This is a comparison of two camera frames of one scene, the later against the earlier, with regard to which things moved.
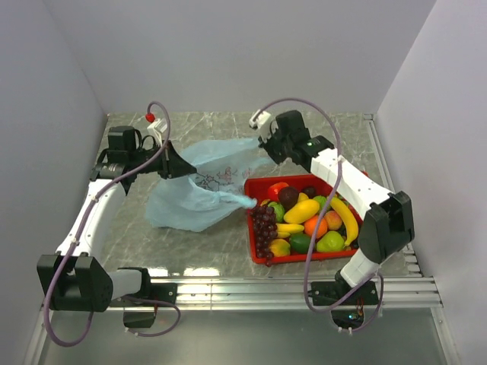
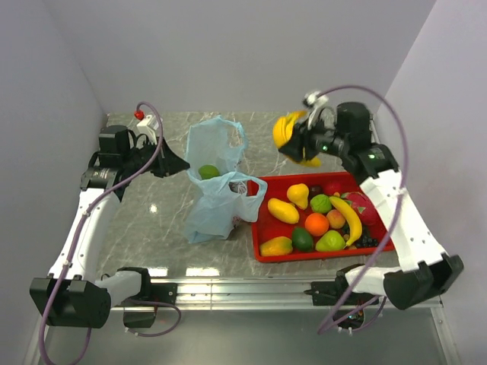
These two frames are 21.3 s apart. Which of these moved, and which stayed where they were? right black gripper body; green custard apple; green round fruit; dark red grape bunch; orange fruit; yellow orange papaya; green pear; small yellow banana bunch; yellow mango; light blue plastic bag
Moved: right black gripper body; small yellow banana bunch; light blue plastic bag; green round fruit; yellow mango; dark red grape bunch
Stayed: green pear; yellow orange papaya; orange fruit; green custard apple
